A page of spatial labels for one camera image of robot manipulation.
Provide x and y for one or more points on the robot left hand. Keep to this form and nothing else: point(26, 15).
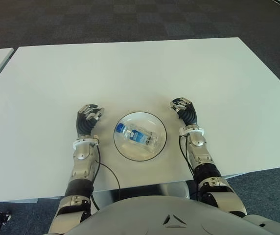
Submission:
point(85, 122)

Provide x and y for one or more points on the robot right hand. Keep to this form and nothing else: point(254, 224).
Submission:
point(189, 113)

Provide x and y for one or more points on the clear water bottle blue cap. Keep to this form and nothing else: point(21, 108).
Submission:
point(140, 137)

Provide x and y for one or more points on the robot right arm silver black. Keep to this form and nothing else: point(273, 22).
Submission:
point(203, 159)

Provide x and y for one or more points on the robot left arm silver black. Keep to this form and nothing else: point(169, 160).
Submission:
point(81, 166)

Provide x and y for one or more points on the white plate black rim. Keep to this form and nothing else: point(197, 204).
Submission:
point(130, 155)

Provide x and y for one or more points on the grey robot torso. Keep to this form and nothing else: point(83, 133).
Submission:
point(167, 218)

